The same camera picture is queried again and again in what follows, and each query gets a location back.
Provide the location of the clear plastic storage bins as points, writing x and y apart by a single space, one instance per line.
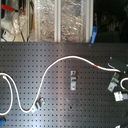
63 20

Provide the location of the grey metal center clip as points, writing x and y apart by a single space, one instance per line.
73 80

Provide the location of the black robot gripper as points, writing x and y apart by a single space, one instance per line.
116 64

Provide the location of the blue clamp at board top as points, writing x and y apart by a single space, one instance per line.
94 34

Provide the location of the white device with red tool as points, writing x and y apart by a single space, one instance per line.
15 20

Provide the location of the blue clamp at bottom left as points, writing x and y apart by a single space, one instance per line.
2 120

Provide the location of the black perforated pegboard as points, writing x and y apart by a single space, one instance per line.
43 70

